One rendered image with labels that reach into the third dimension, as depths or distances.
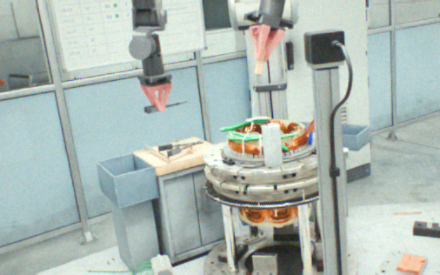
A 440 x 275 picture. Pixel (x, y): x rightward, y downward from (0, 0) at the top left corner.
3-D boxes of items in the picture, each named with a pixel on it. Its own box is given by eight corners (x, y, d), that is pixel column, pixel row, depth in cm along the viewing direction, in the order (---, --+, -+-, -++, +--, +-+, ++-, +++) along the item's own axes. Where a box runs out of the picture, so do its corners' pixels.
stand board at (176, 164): (157, 176, 126) (156, 167, 125) (133, 159, 142) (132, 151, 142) (226, 157, 135) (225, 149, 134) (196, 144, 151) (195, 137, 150)
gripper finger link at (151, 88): (153, 114, 132) (147, 79, 130) (143, 110, 139) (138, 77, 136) (176, 109, 135) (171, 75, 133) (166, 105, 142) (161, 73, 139)
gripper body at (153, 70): (150, 84, 129) (146, 57, 127) (137, 81, 138) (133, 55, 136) (173, 80, 132) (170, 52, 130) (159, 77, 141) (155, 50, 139)
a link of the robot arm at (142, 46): (167, 8, 131) (135, 8, 132) (156, 10, 120) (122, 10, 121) (168, 54, 134) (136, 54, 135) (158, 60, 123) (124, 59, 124)
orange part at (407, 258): (418, 275, 115) (418, 271, 114) (396, 271, 118) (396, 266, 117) (425, 261, 120) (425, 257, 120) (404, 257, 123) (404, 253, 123)
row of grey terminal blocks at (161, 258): (175, 283, 125) (173, 267, 124) (156, 287, 124) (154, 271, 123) (169, 264, 135) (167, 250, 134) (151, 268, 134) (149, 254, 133)
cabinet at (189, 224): (172, 268, 133) (158, 176, 126) (148, 242, 149) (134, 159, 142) (235, 244, 141) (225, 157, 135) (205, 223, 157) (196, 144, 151)
